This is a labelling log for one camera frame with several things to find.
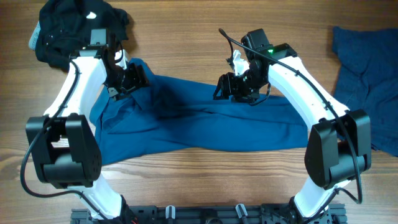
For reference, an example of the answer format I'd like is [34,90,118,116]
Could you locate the black crumpled garment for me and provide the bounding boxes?
[28,0,129,71]

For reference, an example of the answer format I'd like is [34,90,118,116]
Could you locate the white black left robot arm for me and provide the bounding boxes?
[20,45,148,223]

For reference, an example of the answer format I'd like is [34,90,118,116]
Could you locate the dark navy shirt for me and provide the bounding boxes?
[332,27,397,156]

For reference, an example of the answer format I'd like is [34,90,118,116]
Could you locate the teal blue polo shirt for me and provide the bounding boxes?
[90,67,308,164]

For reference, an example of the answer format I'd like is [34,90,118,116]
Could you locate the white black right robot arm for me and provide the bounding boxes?
[213,44,371,223]

